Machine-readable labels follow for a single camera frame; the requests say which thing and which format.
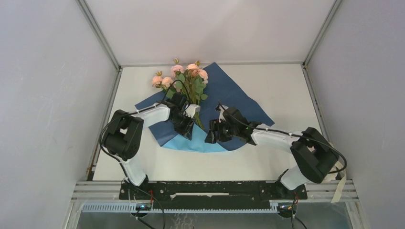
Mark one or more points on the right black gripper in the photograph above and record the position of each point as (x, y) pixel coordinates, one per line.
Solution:
(216, 125)

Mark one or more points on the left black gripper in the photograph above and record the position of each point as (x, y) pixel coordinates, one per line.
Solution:
(186, 130)

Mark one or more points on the pink fake flower bunch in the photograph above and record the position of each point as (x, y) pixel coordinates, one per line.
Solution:
(190, 81)

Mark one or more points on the cream lace ribbon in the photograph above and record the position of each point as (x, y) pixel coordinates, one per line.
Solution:
(343, 178)

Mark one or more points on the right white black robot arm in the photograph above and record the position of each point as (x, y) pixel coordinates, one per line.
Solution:
(314, 155)

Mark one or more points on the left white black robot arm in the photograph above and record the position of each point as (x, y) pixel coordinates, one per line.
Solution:
(120, 138)

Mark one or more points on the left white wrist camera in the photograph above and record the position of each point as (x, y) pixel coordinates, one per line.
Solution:
(192, 110)

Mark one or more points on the white cable duct strip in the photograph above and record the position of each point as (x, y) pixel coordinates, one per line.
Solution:
(144, 208)

